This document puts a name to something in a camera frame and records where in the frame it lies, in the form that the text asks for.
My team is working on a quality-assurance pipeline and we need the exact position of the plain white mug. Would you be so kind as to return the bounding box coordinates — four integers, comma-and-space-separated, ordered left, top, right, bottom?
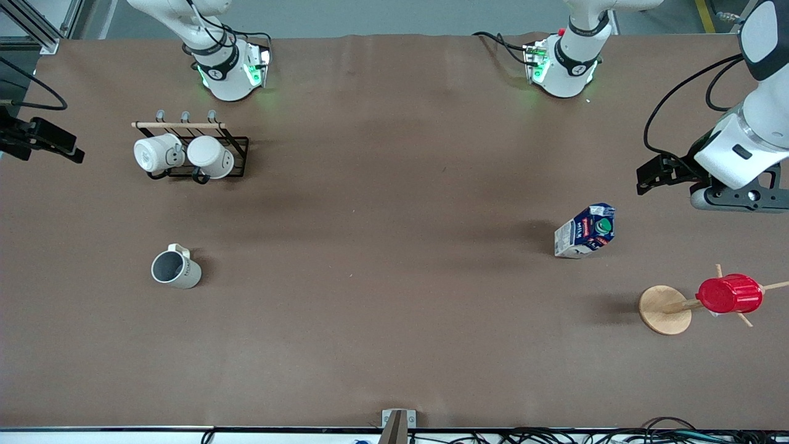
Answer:
186, 135, 235, 181

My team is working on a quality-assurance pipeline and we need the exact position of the red plastic cup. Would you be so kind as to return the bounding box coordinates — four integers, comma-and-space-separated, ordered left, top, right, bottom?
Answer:
696, 273, 764, 315

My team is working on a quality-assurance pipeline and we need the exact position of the grey ceramic mug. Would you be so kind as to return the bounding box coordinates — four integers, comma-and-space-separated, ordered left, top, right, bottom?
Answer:
151, 243, 203, 290

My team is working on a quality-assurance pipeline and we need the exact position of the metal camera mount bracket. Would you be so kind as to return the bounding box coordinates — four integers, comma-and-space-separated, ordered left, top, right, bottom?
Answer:
381, 409, 417, 444

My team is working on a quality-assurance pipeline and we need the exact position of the black base power cable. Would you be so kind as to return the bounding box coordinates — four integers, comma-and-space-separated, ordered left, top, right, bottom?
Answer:
473, 30, 533, 67

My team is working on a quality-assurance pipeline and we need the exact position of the black cable bundle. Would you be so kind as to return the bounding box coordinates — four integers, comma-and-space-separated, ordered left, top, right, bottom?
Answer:
493, 417, 789, 444

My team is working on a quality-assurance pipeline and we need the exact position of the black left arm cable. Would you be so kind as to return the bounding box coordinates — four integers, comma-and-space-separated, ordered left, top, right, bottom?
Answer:
643, 53, 746, 158

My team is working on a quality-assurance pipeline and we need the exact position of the black wire mug rack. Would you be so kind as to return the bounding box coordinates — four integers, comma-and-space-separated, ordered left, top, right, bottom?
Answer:
131, 109, 250, 185

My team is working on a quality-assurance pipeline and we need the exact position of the blue white milk carton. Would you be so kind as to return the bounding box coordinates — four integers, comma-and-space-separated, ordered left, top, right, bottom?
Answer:
554, 203, 616, 260

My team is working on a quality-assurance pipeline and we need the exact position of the wooden mug tree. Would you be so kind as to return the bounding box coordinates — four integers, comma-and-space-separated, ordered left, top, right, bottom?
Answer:
638, 263, 789, 337

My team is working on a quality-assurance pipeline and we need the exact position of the white mug with face print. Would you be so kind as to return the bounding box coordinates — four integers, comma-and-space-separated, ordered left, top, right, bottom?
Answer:
133, 133, 186, 175

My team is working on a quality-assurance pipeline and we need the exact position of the aluminium frame profile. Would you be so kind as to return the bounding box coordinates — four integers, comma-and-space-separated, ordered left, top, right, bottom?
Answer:
0, 0, 84, 55

